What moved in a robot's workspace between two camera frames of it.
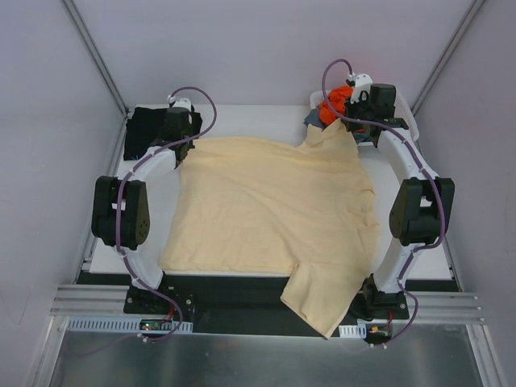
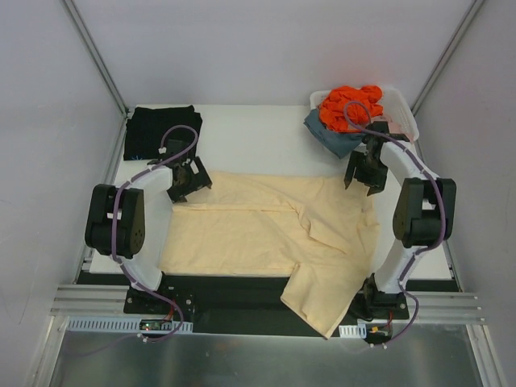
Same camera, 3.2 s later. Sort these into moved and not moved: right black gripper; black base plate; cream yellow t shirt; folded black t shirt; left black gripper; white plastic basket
Moved: left black gripper; right black gripper; cream yellow t shirt
Not moved: folded black t shirt; black base plate; white plastic basket
